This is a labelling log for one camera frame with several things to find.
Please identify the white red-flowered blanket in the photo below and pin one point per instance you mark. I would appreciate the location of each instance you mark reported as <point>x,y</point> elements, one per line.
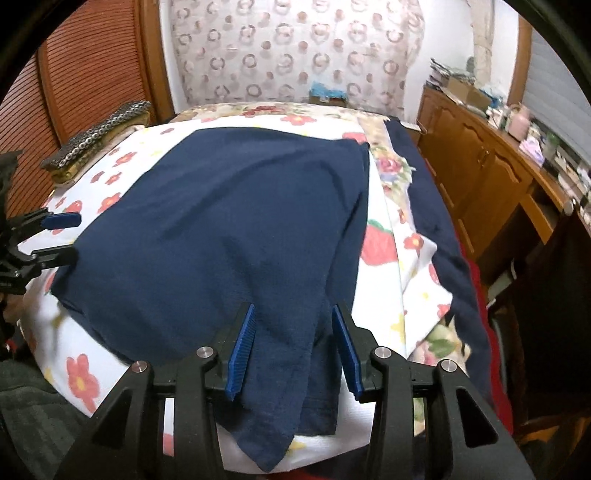
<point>115,154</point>

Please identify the navy blanket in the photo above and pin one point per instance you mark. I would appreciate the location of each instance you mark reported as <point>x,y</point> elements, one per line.
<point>443,240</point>

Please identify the pink jug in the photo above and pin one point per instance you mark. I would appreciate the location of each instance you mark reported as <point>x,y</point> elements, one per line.
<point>519,122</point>

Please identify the blue cloth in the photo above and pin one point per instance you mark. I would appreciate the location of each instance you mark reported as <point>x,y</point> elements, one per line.
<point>328,90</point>

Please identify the beige floral bedsheet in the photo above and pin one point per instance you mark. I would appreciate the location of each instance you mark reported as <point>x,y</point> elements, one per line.
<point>390,166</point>

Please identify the small brown box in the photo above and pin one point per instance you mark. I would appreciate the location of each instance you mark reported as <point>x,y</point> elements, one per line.
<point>328,101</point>

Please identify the grey window blind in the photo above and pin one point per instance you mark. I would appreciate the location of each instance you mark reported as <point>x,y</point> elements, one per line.
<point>558,83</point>

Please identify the cardboard box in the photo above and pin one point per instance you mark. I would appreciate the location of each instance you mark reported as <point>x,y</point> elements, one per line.
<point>466,94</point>

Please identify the stack of papers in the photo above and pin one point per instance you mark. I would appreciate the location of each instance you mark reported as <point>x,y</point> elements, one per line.
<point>450,74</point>

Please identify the dark green cloth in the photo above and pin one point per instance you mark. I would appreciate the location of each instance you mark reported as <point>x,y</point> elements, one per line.
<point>37,415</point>

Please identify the navy printed t-shirt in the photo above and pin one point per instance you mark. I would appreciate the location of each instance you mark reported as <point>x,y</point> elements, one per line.
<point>207,207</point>

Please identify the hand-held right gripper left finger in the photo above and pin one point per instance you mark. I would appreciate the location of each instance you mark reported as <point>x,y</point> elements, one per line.
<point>241,355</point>

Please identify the wooden sideboard cabinet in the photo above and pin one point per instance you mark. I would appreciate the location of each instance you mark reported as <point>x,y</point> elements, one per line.
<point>480,166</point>

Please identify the black-white woven cushion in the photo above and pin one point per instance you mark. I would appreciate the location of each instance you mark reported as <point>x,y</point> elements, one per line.
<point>99,134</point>

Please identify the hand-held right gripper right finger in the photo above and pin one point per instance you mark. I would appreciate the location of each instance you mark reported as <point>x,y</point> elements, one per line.
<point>345,355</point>

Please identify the wooden louvered wardrobe door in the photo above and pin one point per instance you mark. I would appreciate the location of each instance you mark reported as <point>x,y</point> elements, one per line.
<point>92,60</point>

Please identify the pink printed packet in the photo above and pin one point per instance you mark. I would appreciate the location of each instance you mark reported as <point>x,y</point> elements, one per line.
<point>532,150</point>

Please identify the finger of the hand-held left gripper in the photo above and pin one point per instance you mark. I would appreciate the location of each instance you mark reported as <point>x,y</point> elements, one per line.
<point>62,220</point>
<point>55,256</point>

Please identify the red cloth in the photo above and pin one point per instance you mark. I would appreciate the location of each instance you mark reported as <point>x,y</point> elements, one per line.
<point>489,332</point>

